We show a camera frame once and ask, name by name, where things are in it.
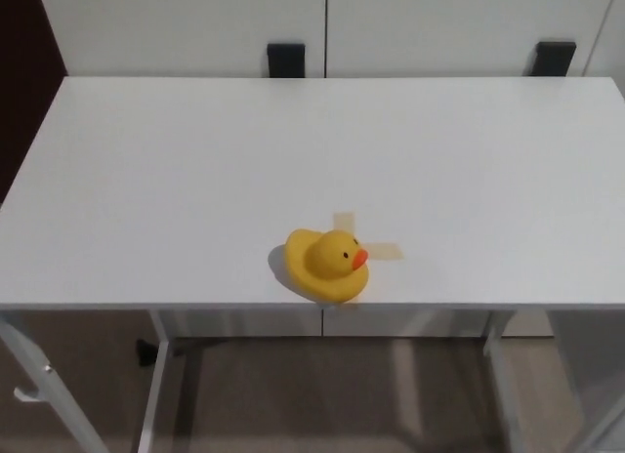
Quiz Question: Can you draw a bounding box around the yellow rubber duck toy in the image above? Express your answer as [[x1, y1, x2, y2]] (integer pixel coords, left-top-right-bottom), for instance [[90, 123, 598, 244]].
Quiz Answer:
[[284, 227, 371, 306]]

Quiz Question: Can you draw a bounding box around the white metal desk leg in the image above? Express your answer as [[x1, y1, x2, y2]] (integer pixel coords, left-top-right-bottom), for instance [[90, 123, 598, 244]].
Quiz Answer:
[[136, 309, 172, 453], [482, 309, 528, 453], [549, 309, 625, 453]]

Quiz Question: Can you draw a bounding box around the white desk leg with hook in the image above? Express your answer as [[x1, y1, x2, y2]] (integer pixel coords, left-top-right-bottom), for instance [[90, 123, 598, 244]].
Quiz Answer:
[[0, 310, 111, 453]]

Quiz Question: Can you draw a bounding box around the long beige tape strip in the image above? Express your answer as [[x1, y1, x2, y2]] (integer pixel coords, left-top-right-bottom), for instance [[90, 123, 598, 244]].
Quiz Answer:
[[334, 211, 363, 311]]

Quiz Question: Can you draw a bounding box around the short beige tape strip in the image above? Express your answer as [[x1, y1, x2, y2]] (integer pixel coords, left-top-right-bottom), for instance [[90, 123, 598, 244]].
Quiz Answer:
[[363, 241, 406, 262]]

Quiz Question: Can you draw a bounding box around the white cabinet door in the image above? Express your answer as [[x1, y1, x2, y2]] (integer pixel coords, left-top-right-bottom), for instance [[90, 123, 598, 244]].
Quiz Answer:
[[36, 0, 327, 79], [325, 0, 609, 78]]

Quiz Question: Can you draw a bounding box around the white metal hook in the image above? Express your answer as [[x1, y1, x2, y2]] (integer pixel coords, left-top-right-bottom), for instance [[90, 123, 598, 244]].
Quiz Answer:
[[13, 364, 53, 403]]

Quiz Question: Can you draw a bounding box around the left black table bracket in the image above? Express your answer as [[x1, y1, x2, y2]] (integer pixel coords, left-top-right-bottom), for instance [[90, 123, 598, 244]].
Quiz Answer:
[[267, 42, 307, 79]]

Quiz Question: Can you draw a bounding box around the black table bracket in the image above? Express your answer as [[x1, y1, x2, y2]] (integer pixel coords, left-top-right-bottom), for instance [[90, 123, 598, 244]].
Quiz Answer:
[[267, 42, 307, 79], [534, 41, 576, 78]]

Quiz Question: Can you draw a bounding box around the right black table bracket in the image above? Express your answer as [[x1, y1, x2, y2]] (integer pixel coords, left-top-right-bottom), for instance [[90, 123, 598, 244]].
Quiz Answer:
[[534, 41, 576, 78]]

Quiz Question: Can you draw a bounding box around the dark red wall panel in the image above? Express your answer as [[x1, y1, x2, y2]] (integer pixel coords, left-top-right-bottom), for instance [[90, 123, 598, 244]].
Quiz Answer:
[[0, 0, 67, 205]]

